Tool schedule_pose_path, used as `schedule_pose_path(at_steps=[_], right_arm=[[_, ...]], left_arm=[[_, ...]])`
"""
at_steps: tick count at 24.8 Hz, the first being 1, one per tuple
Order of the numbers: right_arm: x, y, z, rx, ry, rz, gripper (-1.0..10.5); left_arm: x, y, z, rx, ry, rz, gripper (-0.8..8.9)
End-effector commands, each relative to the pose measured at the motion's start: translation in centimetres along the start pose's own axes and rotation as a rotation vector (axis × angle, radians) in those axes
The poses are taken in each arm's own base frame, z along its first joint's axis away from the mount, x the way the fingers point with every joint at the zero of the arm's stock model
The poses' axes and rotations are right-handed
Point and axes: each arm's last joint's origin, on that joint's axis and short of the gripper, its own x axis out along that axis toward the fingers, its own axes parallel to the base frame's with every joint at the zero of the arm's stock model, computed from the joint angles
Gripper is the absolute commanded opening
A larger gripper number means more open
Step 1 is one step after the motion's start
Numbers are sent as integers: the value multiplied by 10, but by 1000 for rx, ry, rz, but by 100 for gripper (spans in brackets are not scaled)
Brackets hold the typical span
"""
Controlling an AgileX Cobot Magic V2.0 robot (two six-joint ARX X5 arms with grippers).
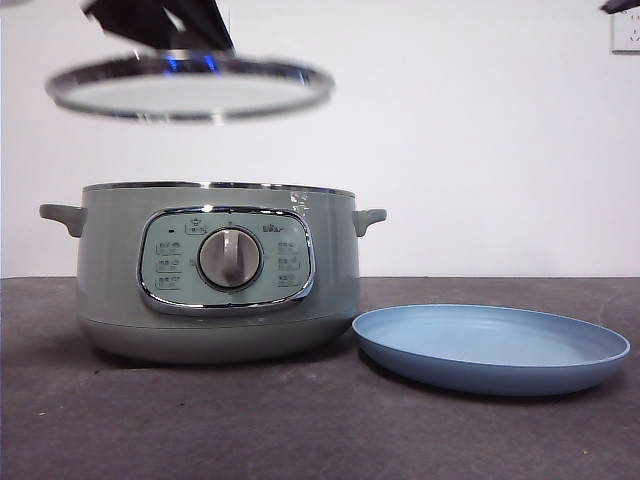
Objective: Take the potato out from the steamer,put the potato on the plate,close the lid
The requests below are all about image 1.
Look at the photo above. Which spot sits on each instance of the blue round plate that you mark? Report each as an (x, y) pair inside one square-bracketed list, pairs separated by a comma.
[(480, 345)]

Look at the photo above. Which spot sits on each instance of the glass lid with green knob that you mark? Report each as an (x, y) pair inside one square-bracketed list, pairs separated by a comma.
[(175, 97)]

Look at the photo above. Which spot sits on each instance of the pale green electric steamer pot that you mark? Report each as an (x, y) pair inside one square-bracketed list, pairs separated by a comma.
[(110, 280)]

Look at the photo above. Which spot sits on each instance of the white wall socket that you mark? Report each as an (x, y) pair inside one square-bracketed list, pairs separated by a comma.
[(629, 35)]

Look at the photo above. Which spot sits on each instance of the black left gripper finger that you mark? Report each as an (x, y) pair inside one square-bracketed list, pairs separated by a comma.
[(130, 20), (205, 20)]

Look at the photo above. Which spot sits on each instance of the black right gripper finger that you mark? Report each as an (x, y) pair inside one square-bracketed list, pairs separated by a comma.
[(622, 6)]

